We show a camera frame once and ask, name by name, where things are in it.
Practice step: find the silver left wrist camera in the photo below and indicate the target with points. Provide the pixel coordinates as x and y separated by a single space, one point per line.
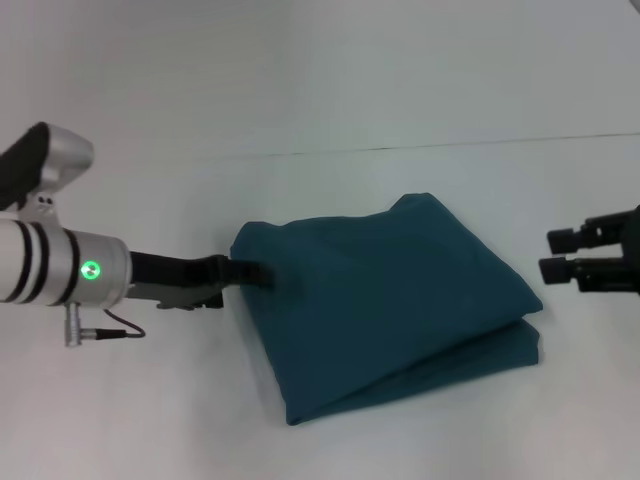
45 160

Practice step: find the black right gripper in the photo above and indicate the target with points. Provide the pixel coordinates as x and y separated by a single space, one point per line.
631 250

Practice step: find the teal blue t-shirt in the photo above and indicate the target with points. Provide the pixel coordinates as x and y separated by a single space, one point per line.
390 305

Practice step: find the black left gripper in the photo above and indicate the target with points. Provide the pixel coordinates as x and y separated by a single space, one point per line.
170 277

